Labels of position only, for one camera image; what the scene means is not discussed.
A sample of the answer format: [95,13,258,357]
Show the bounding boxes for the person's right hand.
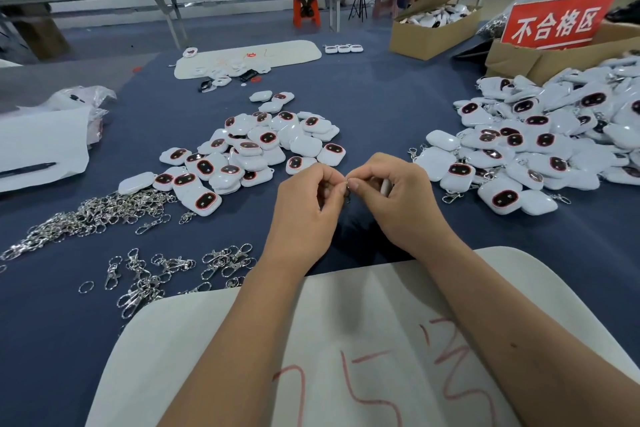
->
[346,152,456,258]

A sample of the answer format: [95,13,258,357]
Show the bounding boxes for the person's left hand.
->
[262,163,348,273]

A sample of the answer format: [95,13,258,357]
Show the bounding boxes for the person's right forearm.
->
[420,232,640,427]

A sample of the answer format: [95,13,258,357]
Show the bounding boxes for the person's left forearm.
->
[158,260,316,427]

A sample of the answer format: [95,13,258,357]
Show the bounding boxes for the white foam board red marks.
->
[85,246,640,427]

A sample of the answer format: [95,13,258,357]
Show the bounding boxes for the open cardboard box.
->
[390,0,491,61]

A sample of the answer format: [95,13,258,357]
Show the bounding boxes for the long white foam board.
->
[174,39,323,81]

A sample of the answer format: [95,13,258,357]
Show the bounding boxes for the flat brown cardboard box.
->
[485,21,640,85]

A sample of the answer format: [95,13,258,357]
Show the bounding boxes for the red plastic stool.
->
[292,0,322,29]

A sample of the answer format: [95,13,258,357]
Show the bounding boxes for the red sign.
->
[502,0,623,51]

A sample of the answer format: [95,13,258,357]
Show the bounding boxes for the white paper sheet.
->
[0,106,91,193]

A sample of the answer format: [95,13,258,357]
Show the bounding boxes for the black pen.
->
[0,161,56,177]

